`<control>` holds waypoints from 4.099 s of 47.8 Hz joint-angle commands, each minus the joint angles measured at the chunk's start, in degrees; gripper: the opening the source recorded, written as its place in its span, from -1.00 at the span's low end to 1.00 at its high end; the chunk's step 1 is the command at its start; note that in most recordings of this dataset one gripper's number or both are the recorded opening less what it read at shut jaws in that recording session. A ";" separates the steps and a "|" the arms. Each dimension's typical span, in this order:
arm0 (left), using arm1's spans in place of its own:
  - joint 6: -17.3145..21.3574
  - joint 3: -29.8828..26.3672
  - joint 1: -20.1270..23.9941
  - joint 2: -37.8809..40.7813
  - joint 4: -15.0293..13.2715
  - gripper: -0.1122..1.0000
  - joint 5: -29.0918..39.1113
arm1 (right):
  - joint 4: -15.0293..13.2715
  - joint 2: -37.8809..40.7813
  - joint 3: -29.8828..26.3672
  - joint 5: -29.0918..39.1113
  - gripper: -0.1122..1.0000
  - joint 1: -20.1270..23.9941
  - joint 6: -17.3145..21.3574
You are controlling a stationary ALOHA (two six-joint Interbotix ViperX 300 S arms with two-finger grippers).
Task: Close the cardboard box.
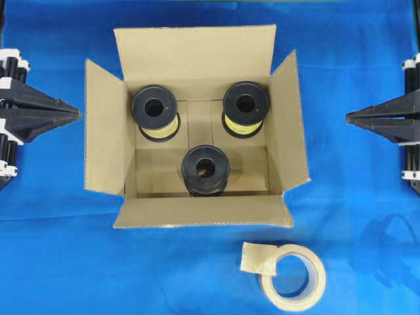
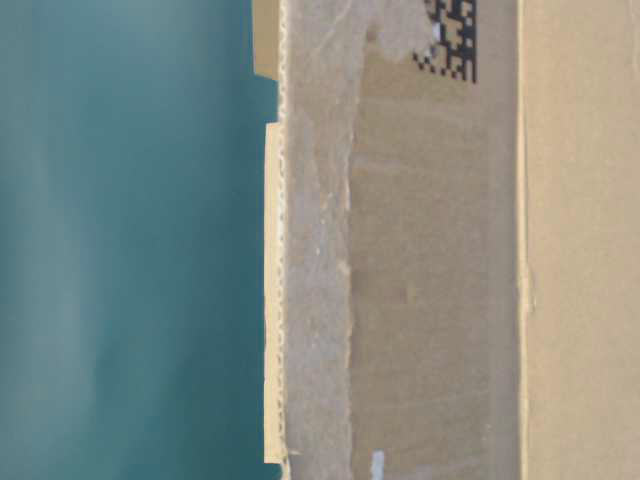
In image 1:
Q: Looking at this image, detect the brown cardboard box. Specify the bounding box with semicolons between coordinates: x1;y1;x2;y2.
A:
85;25;310;228

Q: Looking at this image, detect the black spool yellow wire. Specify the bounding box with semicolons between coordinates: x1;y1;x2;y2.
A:
222;81;270;139
131;84;182;142

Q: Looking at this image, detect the beige packing tape roll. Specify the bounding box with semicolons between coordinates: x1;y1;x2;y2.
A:
240;242;327;312

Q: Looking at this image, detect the black spool yellow wire right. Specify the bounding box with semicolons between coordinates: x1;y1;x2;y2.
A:
222;81;270;139

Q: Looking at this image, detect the blue table cloth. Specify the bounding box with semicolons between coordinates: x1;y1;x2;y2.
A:
1;1;419;314

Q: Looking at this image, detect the black spool yellow wire left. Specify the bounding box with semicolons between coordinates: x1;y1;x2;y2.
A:
131;84;182;142

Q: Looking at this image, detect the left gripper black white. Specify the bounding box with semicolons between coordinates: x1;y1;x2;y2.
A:
1;49;81;189

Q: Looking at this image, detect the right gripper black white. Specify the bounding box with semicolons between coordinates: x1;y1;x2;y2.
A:
346;53;419;193

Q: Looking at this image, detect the black spool front centre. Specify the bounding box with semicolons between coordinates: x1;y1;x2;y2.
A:
181;145;230;197

